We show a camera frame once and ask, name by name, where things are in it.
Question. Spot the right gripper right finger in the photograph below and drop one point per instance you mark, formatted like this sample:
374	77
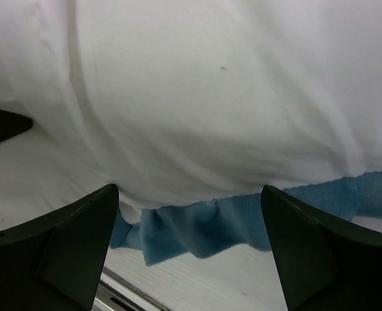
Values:
323	262

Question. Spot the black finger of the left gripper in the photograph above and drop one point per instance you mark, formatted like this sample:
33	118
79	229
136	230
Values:
13	124

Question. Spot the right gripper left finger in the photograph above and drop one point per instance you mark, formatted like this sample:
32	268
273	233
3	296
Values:
54	262

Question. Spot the blue patterned pillowcase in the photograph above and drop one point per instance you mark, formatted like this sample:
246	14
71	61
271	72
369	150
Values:
205	229

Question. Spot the white pillow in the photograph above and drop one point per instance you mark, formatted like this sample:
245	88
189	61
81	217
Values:
178	102

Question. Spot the aluminium front rail frame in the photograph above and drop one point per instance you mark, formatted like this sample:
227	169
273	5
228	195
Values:
116	293

